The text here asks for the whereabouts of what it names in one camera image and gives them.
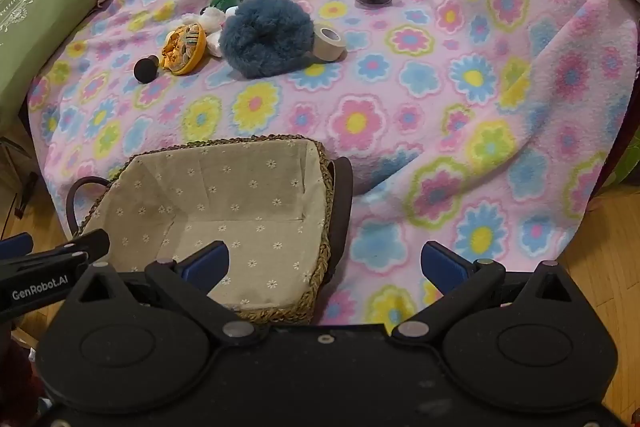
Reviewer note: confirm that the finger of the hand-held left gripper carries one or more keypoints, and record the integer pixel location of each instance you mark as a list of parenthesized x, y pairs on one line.
[(80, 247), (15, 246)]

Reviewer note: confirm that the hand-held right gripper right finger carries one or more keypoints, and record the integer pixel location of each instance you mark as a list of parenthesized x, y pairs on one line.
[(441, 264)]

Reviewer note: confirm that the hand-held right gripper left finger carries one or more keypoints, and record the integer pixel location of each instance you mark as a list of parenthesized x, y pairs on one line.
[(210, 263)]

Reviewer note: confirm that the cloth-lined woven basket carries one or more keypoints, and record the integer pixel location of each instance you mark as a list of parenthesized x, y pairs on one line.
[(225, 192)]

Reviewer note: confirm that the blue fluffy scrunchie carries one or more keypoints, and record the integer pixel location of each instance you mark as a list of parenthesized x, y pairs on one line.
[(260, 37)]

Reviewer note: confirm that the person's left forearm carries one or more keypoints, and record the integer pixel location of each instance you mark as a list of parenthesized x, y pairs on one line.
[(15, 382)]

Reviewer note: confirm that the pink floral fleece blanket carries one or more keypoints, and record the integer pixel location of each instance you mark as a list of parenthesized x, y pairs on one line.
[(400, 107)]

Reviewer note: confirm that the green printed cushion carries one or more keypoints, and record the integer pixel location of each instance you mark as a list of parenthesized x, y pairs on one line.
[(35, 32)]

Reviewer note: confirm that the beige tape roll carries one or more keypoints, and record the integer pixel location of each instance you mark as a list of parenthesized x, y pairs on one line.
[(325, 51)]

